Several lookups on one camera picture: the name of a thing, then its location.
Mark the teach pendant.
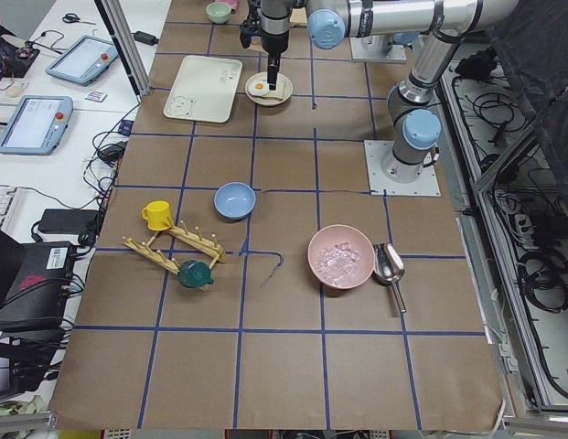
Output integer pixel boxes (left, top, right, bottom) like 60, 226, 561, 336
0, 95, 73, 155
45, 35, 118, 86

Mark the white bread slice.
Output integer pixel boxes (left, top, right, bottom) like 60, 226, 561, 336
267, 78, 286, 97

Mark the black power adapter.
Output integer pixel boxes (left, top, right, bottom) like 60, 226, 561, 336
133, 31, 159, 46

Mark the green bowl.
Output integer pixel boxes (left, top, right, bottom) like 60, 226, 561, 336
206, 2, 231, 25

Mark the metal scoop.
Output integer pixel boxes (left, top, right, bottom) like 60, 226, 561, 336
373, 242, 407, 314

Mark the pink bowl with ice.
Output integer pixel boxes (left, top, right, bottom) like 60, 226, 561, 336
307, 224, 376, 290

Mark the black laptop computer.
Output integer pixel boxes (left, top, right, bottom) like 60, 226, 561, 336
0, 230, 79, 333

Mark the white keyboard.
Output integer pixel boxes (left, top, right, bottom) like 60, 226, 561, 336
0, 186, 20, 231

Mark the wooden cutting board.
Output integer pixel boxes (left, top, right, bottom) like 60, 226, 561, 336
290, 8, 307, 26

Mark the pink cloth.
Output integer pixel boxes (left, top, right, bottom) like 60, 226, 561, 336
225, 0, 240, 10

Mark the wooden dish rack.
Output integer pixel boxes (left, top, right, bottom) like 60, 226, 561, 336
122, 220, 227, 276

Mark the aluminium frame post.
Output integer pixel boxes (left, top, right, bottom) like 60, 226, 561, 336
94, 0, 151, 98

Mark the upper teach pendant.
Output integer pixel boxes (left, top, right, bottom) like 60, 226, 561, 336
45, 35, 118, 86

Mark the cream bear tray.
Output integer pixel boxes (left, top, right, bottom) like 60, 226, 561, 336
163, 55, 242, 123

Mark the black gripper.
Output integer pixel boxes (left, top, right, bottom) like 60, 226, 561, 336
240, 17, 290, 90

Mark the fried egg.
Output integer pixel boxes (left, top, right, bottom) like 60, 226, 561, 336
246, 80, 271, 97

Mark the cream round plate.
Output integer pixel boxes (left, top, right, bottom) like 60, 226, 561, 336
244, 72, 293, 107

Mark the bread slice on plate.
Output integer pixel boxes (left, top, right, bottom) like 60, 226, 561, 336
252, 91, 284, 102

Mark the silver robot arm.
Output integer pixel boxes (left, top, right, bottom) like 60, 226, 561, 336
240, 1, 517, 183

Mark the yellow mug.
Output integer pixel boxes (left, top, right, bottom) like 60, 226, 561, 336
141, 200, 174, 231

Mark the dark green mug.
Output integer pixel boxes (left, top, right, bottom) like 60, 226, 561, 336
177, 260, 214, 289

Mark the blue bowl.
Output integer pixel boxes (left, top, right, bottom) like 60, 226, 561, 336
214, 182, 256, 220

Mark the lower teach pendant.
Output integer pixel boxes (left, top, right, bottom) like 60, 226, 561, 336
0, 95, 73, 155

